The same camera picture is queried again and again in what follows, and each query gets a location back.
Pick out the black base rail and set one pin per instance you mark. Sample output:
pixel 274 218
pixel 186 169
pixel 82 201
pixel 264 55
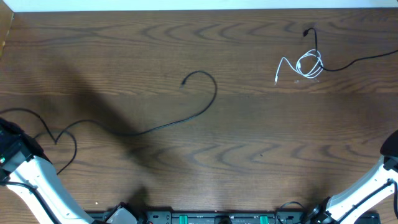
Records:
pixel 122 213

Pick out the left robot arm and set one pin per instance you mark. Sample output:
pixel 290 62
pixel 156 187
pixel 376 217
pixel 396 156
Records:
pixel 26 171

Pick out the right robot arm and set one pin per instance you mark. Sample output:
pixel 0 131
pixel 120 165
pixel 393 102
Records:
pixel 377 184

